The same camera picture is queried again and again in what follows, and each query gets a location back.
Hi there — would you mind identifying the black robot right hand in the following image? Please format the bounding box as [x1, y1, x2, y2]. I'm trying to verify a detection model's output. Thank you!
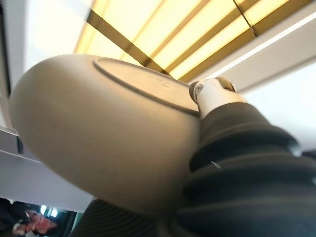
[75, 77, 316, 237]

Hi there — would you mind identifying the cream round plate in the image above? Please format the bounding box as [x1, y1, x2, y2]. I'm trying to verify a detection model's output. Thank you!
[8, 54, 201, 215]

